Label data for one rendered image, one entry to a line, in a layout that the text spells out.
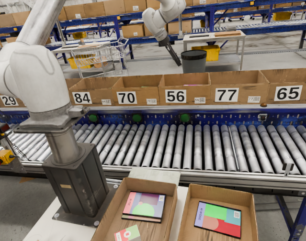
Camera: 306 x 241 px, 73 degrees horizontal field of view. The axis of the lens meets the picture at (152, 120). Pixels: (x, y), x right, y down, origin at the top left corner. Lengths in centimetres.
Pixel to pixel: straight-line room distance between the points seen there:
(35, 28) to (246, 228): 123
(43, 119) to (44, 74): 16
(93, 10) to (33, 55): 586
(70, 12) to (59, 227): 629
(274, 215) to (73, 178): 166
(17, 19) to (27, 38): 696
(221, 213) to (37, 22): 116
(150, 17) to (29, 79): 93
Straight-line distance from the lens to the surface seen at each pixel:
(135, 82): 197
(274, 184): 135
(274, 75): 198
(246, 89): 165
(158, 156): 138
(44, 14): 111
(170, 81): 191
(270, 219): 209
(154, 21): 151
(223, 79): 190
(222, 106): 164
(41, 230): 124
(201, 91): 162
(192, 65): 420
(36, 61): 81
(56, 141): 92
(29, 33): 107
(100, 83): 211
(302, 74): 205
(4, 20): 834
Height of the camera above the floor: 164
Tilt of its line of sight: 30 degrees down
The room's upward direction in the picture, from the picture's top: 7 degrees counter-clockwise
